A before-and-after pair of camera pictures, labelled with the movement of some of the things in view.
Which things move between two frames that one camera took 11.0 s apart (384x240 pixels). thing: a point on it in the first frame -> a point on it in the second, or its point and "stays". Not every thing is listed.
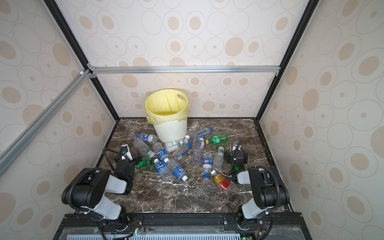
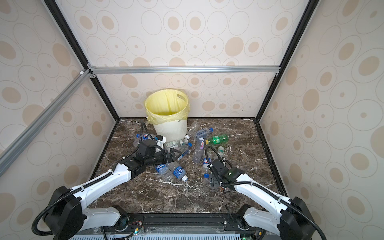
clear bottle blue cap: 181,150 stays
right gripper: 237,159 -> 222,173
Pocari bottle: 163,170 stays
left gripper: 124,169 -> 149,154
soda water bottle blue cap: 202,132 stays
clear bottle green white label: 172,145 stays
